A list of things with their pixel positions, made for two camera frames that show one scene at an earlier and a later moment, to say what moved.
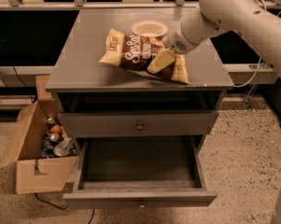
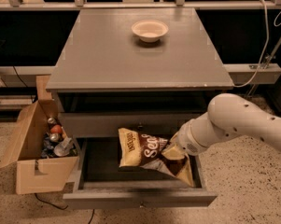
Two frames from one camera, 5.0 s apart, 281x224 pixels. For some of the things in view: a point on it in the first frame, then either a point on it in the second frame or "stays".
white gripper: [176, 41] to [187, 140]
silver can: [50, 120] stays
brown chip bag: [137, 53] to [136, 149]
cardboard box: [24, 147] stays
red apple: [56, 129] stays
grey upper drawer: [137, 123] stays
